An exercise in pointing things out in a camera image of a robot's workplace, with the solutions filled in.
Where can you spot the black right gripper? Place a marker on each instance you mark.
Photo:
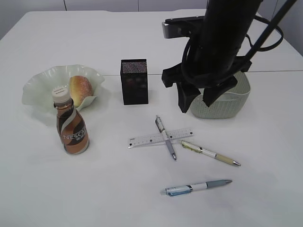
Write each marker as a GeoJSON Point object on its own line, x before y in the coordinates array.
{"type": "Point", "coordinates": [211, 52]}

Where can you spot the grey and white pen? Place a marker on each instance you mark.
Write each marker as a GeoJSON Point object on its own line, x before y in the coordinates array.
{"type": "Point", "coordinates": [168, 142]}

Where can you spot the beige and white pen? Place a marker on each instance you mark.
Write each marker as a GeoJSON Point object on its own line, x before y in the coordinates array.
{"type": "Point", "coordinates": [209, 153]}

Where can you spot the clear plastic ruler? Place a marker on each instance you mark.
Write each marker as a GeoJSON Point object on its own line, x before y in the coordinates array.
{"type": "Point", "coordinates": [160, 137]}

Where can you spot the blue and white pen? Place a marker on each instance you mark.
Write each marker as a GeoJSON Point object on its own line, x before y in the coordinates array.
{"type": "Point", "coordinates": [185, 189]}

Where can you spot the sugared bread loaf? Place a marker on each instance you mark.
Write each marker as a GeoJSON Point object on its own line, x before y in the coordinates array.
{"type": "Point", "coordinates": [80, 88]}

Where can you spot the brown Nescafe coffee bottle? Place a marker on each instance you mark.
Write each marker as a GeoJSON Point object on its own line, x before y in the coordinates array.
{"type": "Point", "coordinates": [69, 123]}

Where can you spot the grey-green plastic woven basket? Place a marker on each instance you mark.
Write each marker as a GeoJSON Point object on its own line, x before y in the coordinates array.
{"type": "Point", "coordinates": [227, 105]}

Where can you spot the black mesh pen holder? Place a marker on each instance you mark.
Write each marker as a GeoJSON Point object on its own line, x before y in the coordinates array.
{"type": "Point", "coordinates": [134, 81]}

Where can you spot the pale green wavy glass plate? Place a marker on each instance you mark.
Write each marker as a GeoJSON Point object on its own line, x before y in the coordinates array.
{"type": "Point", "coordinates": [37, 92]}

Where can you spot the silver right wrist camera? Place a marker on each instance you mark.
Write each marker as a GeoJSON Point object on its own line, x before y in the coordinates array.
{"type": "Point", "coordinates": [182, 26]}

